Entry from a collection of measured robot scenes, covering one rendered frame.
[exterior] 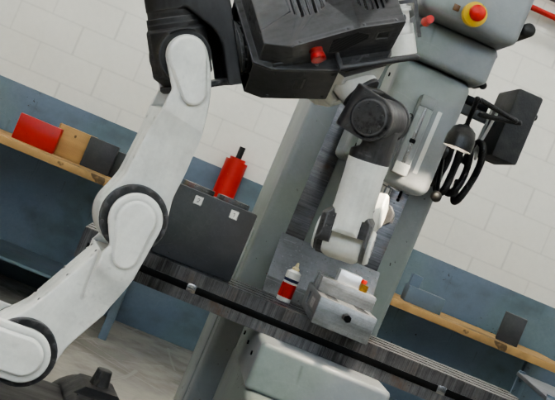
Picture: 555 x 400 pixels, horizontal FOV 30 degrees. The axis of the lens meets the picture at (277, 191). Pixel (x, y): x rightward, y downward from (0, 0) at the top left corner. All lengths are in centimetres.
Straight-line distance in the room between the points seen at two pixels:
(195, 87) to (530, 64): 533
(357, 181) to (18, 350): 77
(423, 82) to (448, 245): 451
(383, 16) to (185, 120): 45
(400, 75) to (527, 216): 468
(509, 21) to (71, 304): 125
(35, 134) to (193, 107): 429
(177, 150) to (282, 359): 63
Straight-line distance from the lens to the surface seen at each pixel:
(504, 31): 261
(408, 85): 267
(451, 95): 270
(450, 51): 267
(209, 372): 313
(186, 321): 697
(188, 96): 212
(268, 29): 210
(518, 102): 305
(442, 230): 713
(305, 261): 307
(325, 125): 310
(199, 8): 215
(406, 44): 234
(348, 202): 219
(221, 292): 261
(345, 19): 210
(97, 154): 640
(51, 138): 636
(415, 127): 264
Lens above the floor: 117
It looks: level
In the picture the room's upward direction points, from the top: 23 degrees clockwise
